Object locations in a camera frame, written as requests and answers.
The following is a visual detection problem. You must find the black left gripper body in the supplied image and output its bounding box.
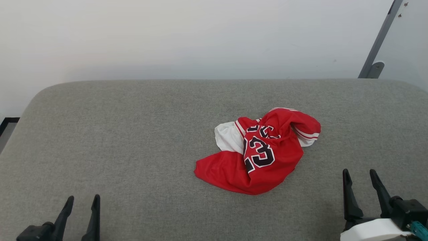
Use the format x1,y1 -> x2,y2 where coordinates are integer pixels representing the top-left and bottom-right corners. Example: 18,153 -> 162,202
16,222 -> 56,241

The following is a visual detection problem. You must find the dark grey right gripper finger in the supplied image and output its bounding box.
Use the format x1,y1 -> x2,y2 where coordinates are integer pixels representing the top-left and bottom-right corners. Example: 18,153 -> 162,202
342,169 -> 364,222
369,169 -> 392,217

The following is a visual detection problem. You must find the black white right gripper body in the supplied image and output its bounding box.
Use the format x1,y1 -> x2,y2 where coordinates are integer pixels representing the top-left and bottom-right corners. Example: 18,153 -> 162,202
340,195 -> 428,241

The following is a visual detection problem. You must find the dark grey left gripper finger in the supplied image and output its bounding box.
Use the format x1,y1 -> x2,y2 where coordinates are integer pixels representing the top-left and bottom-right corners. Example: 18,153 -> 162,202
81,194 -> 101,241
53,196 -> 75,241

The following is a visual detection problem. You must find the red white basketball jersey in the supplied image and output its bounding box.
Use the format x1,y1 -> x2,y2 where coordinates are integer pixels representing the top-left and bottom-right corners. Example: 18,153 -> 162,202
194,107 -> 321,195

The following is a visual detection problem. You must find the grey fabric sofa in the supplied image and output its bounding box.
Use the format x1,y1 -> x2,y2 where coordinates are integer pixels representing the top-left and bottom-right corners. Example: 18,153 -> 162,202
0,79 -> 428,241

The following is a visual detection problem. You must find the teal cable connector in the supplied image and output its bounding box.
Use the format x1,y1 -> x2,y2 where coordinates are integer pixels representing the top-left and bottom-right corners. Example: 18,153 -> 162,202
407,221 -> 428,241

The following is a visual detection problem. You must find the grey metal post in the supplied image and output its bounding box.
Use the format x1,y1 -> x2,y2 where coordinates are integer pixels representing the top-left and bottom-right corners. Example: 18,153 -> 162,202
358,0 -> 404,79

